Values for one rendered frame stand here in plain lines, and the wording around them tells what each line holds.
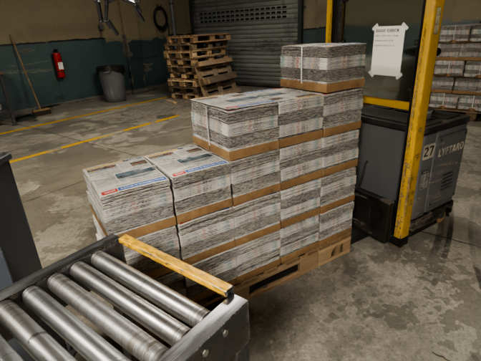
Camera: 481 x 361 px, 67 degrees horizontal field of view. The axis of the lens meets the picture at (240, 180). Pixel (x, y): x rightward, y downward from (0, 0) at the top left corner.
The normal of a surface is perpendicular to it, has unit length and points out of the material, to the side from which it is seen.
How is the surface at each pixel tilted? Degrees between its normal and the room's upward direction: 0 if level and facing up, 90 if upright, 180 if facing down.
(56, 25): 90
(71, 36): 90
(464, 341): 0
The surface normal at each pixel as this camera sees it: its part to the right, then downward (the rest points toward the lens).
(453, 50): -0.63, 0.34
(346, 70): 0.54, 0.30
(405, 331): -0.04, -0.92
